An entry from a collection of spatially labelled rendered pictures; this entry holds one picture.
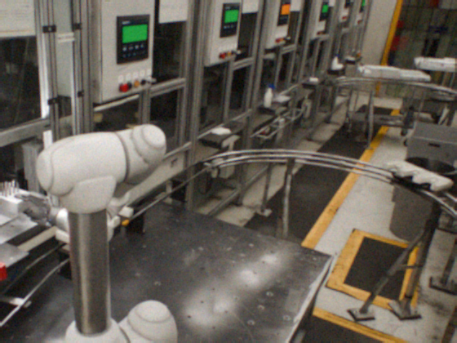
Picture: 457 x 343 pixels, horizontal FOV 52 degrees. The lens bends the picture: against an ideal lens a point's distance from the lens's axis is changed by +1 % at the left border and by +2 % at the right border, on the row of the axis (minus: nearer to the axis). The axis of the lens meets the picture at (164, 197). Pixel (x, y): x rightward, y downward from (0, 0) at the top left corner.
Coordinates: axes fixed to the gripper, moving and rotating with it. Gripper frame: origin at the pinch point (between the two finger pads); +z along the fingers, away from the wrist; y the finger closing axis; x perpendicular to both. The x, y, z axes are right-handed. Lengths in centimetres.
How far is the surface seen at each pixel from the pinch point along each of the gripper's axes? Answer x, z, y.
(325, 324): -130, -108, -102
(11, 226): 0.2, 7.9, -13.2
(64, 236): -10.7, -10.8, -16.6
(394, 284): -200, -139, -101
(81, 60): -38, 1, 50
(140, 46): -76, -3, 53
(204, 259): -57, -56, -36
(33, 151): -25.2, 18.3, 9.8
